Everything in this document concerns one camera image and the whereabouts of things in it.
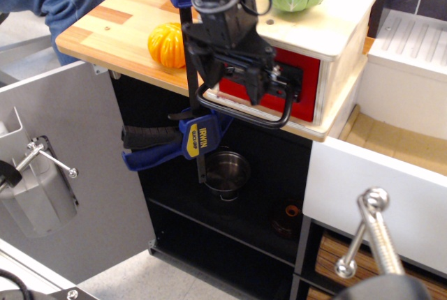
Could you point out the steel clamp screw right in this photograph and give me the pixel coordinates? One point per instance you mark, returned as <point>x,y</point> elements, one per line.
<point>372,203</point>

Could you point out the light plywood box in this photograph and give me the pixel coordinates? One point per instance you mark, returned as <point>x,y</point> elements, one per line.
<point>333,32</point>

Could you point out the small steel pot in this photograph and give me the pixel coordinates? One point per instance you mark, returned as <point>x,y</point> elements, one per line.
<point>227,172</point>

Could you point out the steel clamp screw left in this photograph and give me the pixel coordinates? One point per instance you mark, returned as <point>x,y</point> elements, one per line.
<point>36,150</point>

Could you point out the wicker basket drawer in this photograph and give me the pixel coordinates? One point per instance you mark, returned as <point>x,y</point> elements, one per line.
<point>332,246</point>

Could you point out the white toy sink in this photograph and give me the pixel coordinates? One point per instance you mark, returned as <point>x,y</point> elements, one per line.
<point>395,139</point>

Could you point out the blue Irwin bar clamp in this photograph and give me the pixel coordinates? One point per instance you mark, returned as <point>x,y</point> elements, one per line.
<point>197,133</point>

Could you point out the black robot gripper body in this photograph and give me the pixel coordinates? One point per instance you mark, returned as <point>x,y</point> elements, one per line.
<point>233,38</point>

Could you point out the orange toy pumpkin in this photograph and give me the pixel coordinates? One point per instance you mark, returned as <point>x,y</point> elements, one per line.
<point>166,45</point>

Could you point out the grey cabinet door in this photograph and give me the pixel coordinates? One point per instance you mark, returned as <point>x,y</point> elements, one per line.
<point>78,209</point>

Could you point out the steel clamp screw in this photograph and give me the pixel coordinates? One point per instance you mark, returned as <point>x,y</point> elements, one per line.
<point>36,150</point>
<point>372,203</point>

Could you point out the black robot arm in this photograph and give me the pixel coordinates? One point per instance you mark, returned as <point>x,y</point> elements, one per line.
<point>219,6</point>

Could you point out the brown glass jar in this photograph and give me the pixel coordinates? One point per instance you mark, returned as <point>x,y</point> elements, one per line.
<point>286,219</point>

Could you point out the red front wooden drawer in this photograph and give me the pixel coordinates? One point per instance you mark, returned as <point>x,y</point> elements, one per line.
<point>291,95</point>

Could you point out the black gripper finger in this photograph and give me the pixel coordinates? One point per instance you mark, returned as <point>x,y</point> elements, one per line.
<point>257,83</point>
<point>207,65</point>

